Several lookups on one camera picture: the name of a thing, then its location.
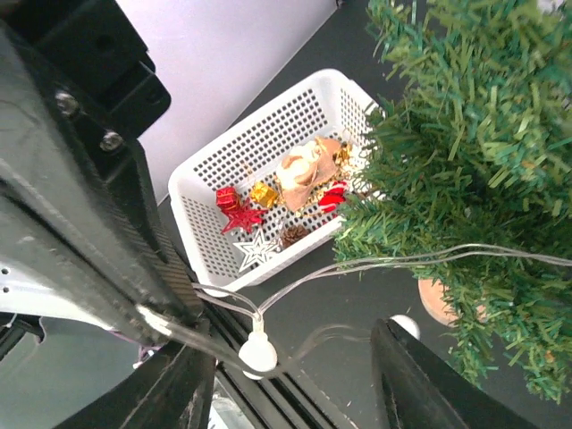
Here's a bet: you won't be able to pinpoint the red santa ornament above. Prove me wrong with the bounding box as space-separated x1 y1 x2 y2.
318 181 348 213

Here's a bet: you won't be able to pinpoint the beige burlap sack ornament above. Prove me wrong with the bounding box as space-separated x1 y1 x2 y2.
275 137 341 212

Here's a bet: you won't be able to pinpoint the silver star ornament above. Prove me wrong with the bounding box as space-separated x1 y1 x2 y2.
233 229 280 273

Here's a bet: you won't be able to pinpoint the white plastic basket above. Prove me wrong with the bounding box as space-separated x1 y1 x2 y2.
168 69 376 291

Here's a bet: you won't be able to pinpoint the brown pine cone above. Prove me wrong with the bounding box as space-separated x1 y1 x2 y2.
280 225 309 249

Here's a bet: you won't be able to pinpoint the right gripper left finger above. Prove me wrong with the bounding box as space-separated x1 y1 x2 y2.
57 342 215 429

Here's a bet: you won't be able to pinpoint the clear wire string lights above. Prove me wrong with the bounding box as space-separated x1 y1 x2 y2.
138 243 572 381

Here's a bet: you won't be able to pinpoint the small green christmas tree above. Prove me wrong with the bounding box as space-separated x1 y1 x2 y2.
334 1 571 402

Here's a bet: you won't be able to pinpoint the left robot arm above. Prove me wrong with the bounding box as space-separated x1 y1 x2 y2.
1 1 207 348

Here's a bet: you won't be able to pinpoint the gold gift box ornament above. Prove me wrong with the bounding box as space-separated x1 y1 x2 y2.
249 181 280 209

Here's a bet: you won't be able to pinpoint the red gold gift ornament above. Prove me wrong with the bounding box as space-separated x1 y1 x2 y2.
215 186 242 215

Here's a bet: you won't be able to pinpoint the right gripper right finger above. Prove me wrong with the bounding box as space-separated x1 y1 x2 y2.
370 319 534 429

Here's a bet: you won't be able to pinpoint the red star ornament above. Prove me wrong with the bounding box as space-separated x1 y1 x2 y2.
222 198 267 234

